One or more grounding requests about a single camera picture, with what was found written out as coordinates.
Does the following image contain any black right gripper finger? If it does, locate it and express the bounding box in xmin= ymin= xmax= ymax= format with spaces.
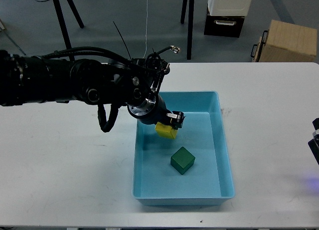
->
xmin=308 ymin=118 xmax=319 ymax=164

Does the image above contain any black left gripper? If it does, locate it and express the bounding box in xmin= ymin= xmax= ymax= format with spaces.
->
xmin=127 ymin=94 xmax=185 ymax=130

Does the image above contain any yellow block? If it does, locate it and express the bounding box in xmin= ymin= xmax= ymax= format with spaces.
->
xmin=155 ymin=122 xmax=178 ymax=139

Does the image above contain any green block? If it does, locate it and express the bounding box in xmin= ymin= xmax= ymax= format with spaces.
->
xmin=170 ymin=147 xmax=195 ymax=175

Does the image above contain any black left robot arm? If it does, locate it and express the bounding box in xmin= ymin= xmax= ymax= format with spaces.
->
xmin=0 ymin=47 xmax=184 ymax=132

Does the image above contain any light blue plastic box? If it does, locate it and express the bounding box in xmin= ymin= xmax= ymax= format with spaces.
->
xmin=132 ymin=91 xmax=235 ymax=206

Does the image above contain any black drawer cabinet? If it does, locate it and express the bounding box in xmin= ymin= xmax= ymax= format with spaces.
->
xmin=204 ymin=12 xmax=245 ymax=38

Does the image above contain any white plastic crate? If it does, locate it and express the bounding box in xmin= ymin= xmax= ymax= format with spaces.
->
xmin=207 ymin=0 xmax=252 ymax=16

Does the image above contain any grey metal stand leg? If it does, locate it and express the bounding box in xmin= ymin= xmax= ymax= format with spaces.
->
xmin=0 ymin=20 xmax=26 ymax=56

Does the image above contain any white hanging cord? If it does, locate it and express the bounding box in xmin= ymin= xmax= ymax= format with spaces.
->
xmin=143 ymin=0 xmax=150 ymax=58

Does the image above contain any thin black cable tie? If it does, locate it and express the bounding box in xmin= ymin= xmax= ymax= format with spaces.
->
xmin=113 ymin=21 xmax=132 ymax=59

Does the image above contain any wooden box with handles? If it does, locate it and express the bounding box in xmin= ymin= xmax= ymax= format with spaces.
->
xmin=251 ymin=20 xmax=317 ymax=62

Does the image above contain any black right table leg frame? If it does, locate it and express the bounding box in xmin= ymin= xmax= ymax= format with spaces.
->
xmin=180 ymin=0 xmax=194 ymax=60

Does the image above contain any black table leg frame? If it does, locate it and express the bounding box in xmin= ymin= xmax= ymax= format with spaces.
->
xmin=180 ymin=0 xmax=194 ymax=60
xmin=50 ymin=0 xmax=85 ymax=61

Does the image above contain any black left table leg frame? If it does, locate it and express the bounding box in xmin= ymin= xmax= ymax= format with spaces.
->
xmin=50 ymin=0 xmax=85 ymax=61

